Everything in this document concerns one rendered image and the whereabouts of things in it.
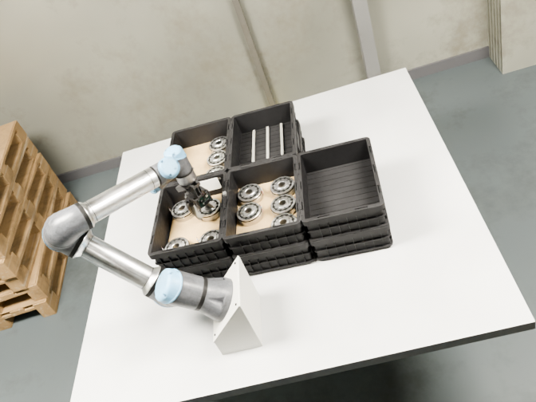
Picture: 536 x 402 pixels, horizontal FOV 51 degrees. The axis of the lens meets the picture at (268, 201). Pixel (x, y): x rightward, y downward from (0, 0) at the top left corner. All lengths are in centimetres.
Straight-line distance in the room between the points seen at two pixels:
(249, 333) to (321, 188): 67
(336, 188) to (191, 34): 199
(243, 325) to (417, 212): 82
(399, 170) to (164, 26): 205
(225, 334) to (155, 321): 41
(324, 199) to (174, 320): 74
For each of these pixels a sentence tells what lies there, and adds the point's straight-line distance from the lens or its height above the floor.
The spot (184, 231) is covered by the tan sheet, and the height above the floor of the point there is 83.
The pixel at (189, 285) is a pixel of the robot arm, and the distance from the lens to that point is 188.
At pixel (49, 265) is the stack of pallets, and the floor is 15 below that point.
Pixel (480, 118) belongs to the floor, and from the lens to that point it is 380.
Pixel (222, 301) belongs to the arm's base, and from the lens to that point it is 191.
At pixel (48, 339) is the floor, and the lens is 360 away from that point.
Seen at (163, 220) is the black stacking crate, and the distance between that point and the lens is 234.
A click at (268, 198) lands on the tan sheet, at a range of 229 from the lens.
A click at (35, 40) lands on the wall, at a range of 411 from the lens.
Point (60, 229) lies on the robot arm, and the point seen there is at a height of 130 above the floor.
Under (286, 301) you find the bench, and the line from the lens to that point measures 209.
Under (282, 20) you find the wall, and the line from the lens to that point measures 388.
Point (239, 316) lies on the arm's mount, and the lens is 187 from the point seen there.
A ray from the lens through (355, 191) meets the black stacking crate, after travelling 220.
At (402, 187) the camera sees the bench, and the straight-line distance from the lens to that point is 236.
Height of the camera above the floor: 231
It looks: 40 degrees down
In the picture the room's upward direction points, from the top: 23 degrees counter-clockwise
